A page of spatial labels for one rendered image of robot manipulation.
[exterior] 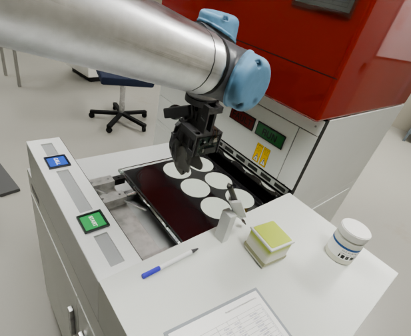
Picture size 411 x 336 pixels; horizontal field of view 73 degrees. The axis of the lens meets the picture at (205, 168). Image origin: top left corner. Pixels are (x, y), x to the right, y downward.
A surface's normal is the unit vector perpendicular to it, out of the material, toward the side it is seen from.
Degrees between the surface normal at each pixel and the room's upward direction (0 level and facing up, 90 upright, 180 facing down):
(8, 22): 114
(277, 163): 90
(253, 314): 0
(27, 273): 0
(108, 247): 0
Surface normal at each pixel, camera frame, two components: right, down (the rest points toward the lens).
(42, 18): 0.61, 0.65
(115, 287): 0.21, -0.82
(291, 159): -0.76, 0.21
